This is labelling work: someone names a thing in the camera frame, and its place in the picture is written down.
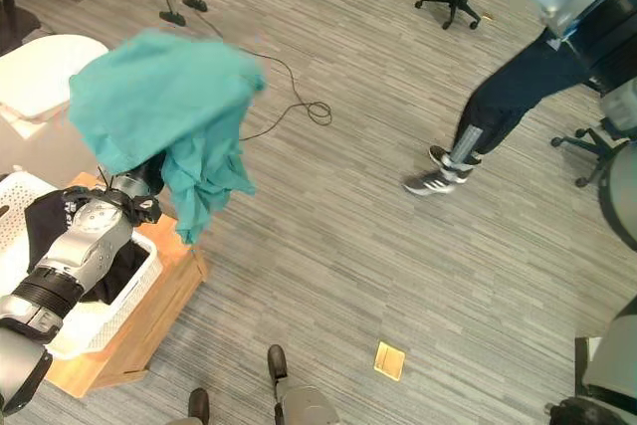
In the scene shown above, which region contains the low wooden table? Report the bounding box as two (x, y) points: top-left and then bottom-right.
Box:
(43, 171), (209, 399)

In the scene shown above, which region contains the black floor cable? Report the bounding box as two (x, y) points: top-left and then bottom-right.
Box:
(191, 10), (333, 143)

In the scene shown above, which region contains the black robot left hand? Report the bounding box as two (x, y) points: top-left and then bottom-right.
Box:
(143, 153), (170, 196)

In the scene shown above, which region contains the teal bed cloth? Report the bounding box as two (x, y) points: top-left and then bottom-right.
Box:
(67, 29), (271, 246)

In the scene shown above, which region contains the brass floor outlet plate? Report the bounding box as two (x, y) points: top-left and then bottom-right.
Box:
(373, 339), (407, 380)

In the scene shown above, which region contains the dark chair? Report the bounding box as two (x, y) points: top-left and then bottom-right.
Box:
(0, 0), (44, 56)

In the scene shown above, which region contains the black garment with white print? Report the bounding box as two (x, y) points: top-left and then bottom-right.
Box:
(23, 188), (153, 306)

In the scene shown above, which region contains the beige bed mattress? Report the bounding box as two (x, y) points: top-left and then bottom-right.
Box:
(0, 104), (101, 178)

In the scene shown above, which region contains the person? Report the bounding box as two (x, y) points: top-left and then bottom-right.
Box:
(402, 28), (601, 198)

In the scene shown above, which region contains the white plastic laundry basket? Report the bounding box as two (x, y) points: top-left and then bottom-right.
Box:
(0, 171), (165, 360)

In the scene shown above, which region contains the robot own right leg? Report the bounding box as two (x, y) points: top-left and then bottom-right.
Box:
(266, 343), (339, 425)

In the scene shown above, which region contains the robot own left foot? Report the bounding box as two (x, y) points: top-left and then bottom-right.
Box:
(187, 387), (211, 424)

